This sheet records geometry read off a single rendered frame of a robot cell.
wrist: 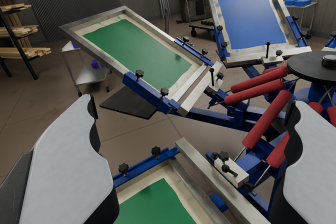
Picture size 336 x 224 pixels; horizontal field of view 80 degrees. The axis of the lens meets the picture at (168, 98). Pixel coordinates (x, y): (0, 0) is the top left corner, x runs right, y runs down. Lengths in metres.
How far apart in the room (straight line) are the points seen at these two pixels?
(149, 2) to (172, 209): 9.03
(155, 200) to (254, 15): 1.59
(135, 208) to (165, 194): 0.13
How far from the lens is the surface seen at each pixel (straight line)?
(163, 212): 0.90
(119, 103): 1.56
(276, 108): 0.98
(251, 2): 2.06
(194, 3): 8.01
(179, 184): 0.95
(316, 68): 1.03
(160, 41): 1.52
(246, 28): 1.83
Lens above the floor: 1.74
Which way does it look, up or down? 32 degrees down
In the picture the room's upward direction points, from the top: 9 degrees counter-clockwise
